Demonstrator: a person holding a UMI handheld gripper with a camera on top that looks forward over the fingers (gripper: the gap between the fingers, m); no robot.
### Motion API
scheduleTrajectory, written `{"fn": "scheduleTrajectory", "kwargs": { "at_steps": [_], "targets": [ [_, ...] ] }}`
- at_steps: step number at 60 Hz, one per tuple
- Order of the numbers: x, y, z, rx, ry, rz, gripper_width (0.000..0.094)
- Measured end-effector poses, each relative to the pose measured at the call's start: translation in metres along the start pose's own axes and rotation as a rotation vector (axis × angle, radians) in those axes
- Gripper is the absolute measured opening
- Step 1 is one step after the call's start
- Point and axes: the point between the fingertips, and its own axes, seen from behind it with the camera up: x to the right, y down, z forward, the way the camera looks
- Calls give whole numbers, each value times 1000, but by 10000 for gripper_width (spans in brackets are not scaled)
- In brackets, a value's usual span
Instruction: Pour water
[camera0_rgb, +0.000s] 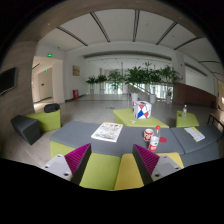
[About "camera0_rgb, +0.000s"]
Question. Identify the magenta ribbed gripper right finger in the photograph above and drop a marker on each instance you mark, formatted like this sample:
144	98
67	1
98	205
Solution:
153	167

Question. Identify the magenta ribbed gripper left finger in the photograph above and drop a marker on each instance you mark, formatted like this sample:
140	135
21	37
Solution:
71	166

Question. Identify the plastic water bottle red label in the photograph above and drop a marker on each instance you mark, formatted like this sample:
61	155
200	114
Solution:
154	141

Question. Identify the red bottle cap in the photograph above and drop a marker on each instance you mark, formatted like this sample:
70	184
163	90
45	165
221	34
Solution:
163	139

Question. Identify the red and white paper cup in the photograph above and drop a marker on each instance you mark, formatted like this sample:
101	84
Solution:
148	133

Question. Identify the grey and green bench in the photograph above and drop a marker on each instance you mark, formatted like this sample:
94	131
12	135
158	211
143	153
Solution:
111	166

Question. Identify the colourful magazine on bench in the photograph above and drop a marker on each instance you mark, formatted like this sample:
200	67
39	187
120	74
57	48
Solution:
108	132

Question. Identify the green low table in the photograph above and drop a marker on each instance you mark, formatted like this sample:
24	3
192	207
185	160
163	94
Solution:
126	117

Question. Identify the green cube seat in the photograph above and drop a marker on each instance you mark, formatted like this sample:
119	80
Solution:
47	121

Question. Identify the white red blue polyhedron box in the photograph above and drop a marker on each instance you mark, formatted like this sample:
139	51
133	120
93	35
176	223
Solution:
142	109

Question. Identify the yellow white leaflet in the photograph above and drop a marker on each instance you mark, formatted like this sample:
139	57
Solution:
196	135

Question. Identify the black bag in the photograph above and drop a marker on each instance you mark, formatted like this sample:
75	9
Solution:
51	107

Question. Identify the small green stool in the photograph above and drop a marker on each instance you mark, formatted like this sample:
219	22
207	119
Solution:
189	121

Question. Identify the clear bottle on stool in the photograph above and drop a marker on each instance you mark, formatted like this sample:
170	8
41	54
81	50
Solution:
184	112

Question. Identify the red fire extinguisher box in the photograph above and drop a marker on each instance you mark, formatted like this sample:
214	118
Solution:
75	94

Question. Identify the brown reception counter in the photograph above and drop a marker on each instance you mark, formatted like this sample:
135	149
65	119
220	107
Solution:
185	94

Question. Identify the potted palm plant left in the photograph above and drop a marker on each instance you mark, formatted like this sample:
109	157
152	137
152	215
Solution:
100	79

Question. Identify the potted palm plant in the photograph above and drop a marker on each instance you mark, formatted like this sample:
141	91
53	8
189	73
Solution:
100	79
148	76
116	78

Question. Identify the potted palm plant right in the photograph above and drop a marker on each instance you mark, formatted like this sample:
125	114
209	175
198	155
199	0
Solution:
148	76

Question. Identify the potted palm plant centre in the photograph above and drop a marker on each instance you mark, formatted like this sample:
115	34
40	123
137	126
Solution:
116	78

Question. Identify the framed wall picture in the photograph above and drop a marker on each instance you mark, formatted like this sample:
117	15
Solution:
76	70

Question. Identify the wall mounted black television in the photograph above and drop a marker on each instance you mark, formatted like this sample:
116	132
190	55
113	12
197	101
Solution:
8	80

